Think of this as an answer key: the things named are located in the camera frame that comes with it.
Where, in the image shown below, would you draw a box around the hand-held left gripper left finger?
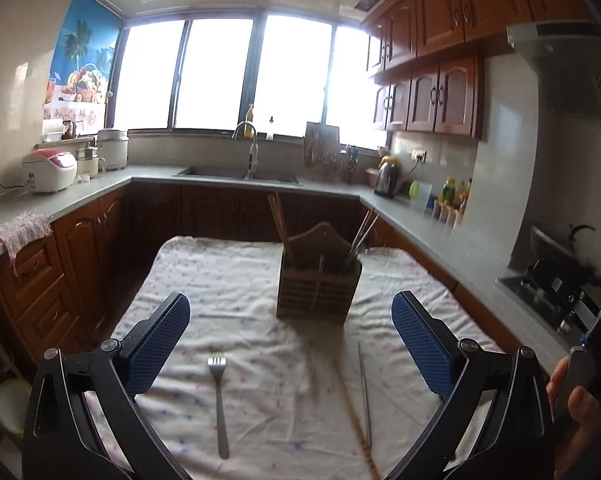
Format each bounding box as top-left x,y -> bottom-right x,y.
23,291 -> 191,480

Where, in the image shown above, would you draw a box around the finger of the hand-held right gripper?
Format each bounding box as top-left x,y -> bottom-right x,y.
523,259 -> 583,321

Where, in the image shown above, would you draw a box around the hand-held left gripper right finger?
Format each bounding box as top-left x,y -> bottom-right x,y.
385,290 -> 553,480

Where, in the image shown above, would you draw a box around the metal fork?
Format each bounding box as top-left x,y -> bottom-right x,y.
208,352 -> 231,460

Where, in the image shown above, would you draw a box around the wooden utensil holder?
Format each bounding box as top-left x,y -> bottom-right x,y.
276,221 -> 363,322

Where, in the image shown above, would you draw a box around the bamboo chopstick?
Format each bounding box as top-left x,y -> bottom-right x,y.
270,192 -> 294,261
330,345 -> 381,480

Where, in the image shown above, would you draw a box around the light brown wooden chopstick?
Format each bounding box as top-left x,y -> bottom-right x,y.
274,191 -> 295,260

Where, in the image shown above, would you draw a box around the knife rack with utensils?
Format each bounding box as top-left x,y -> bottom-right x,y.
303,121 -> 358,171

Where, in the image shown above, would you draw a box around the person's right hand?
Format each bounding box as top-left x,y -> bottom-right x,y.
547,355 -> 601,442

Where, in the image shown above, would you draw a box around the gas stove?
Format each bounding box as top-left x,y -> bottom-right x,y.
495,260 -> 581,346

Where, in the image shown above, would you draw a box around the white floral tablecloth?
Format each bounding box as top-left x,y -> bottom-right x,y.
83,235 -> 506,480

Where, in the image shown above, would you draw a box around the row of spice jars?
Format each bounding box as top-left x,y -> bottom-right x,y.
431,199 -> 466,226

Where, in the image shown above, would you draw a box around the brown wooden lower cabinets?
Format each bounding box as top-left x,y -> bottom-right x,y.
0,182 -> 516,386

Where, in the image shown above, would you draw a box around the brown wooden cabinets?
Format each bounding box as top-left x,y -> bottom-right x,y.
363,0 -> 596,138
0,182 -> 516,386

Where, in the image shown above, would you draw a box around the green and white container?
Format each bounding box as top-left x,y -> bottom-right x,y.
409,180 -> 432,211

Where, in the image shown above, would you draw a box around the pale green bag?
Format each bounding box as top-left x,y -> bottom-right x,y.
0,377 -> 32,434

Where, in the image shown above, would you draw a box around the steel electric kettle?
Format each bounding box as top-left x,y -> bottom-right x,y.
373,156 -> 401,198

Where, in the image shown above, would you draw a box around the grey kitchen countertop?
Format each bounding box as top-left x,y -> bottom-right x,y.
0,162 -> 571,271

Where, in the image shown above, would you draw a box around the pink knitted dishcloth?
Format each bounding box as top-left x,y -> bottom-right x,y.
0,211 -> 54,261

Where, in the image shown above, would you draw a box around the steel kitchen sink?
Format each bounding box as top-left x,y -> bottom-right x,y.
174,165 -> 301,186

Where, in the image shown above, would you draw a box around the small white electric pot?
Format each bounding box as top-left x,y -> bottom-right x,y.
77,144 -> 104,178

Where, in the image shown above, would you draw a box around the large white rice cooker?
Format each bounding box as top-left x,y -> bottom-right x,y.
97,129 -> 130,171

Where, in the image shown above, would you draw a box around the white and pink rice cooker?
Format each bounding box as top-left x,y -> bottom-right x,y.
22,148 -> 78,194

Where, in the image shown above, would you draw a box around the chrome kitchen faucet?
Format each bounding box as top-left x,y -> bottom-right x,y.
232,121 -> 258,181

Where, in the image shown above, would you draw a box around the grey range hood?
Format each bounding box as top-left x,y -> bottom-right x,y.
507,22 -> 601,123

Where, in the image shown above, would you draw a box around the brown wooden upper cabinets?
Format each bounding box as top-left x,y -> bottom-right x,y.
363,0 -> 596,138

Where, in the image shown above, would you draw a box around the kitchen window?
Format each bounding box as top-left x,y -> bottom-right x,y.
105,12 -> 388,148

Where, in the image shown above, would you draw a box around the tropical fruit print blind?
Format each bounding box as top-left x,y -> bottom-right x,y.
43,0 -> 124,133

